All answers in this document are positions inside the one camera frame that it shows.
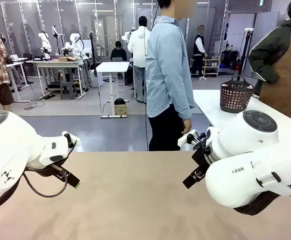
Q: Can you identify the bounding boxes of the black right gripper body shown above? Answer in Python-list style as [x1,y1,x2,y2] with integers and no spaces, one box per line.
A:
[191,144,213,174]

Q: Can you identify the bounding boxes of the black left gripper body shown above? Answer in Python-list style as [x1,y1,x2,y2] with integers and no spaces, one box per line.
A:
[25,162,69,179]

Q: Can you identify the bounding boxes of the dark grey perforated basket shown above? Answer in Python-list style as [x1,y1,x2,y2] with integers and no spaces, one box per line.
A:
[219,75,255,114]

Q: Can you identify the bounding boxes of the person's right forearm blue sleeve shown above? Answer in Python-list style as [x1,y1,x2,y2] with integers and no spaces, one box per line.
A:
[170,79,196,121]

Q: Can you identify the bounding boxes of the person's right hand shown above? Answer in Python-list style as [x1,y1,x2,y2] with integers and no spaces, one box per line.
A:
[181,119,193,135]

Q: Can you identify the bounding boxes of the large white table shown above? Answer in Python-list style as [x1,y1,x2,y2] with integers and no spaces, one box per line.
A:
[192,89,291,152]

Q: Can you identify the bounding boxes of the grey plastic stool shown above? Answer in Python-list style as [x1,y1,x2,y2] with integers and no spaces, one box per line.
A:
[59,80,77,101]

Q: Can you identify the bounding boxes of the cardboard box on floor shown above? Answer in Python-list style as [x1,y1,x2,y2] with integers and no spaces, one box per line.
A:
[113,97,129,116]

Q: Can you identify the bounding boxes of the person in light blue shirt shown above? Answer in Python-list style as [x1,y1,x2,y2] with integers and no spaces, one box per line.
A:
[145,0,199,152]

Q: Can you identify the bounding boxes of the wooden shoe shelf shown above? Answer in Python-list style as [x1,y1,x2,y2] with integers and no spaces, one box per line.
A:
[190,57,222,78]

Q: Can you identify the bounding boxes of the black bags pile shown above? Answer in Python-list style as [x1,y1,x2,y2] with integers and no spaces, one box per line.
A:
[221,49,242,71]

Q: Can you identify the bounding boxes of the person in black vest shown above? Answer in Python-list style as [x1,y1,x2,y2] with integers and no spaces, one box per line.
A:
[190,24,209,81]

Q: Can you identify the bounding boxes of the white table with robots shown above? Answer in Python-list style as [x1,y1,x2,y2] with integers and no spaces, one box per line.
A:
[32,57,91,100]

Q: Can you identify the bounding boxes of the small white desk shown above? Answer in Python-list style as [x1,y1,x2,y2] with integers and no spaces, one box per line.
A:
[6,56,31,104]

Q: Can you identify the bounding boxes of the flat cardboard box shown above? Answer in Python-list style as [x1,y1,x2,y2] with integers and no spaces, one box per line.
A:
[57,56,79,63]

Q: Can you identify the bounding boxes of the person in brown apron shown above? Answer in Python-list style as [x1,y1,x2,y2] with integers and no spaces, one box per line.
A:
[248,0,291,119]

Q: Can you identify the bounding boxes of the black tripod pole white top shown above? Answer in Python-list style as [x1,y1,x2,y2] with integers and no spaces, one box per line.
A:
[235,27,255,82]

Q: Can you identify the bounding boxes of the white standing desk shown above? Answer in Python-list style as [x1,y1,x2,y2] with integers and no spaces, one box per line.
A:
[95,61,131,119]

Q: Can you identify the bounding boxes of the person in white hoodie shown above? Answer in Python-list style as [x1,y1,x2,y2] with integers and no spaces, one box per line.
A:
[127,15,152,104]

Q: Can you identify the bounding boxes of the slim white stand robot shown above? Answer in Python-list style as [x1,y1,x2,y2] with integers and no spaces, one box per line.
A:
[51,24,62,57]

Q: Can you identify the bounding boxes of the seated person in black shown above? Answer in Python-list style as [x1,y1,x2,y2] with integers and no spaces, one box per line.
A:
[110,40,128,62]

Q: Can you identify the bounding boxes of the thin black right gripper cable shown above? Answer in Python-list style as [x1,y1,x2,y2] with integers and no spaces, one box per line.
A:
[193,129,208,154]

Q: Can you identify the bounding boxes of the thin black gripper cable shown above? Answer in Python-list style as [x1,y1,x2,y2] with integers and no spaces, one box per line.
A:
[193,129,208,154]
[22,163,69,199]

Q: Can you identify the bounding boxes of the thin black left gripper cable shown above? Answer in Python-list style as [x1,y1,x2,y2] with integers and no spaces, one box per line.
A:
[22,163,69,199]

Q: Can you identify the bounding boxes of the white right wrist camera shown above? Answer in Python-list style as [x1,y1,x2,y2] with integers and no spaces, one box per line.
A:
[177,129,199,151]

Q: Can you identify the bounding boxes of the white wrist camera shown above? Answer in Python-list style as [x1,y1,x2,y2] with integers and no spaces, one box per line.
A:
[177,129,199,151]
[61,130,82,149]

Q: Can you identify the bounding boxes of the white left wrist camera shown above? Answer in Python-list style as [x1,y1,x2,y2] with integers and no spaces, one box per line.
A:
[61,130,82,149]

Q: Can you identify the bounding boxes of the thick black left cable sleeve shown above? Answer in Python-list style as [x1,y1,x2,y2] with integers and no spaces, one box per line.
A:
[0,177,22,213]

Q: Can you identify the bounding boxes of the thick black cable sleeve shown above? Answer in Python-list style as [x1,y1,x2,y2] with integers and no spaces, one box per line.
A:
[232,182,291,216]
[0,177,22,213]

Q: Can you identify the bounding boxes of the black floor cables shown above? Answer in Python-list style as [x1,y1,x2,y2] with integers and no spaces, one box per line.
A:
[23,94,52,111]

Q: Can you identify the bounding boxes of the thick black right cable sleeve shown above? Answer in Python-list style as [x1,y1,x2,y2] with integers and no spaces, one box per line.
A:
[232,182,291,216]

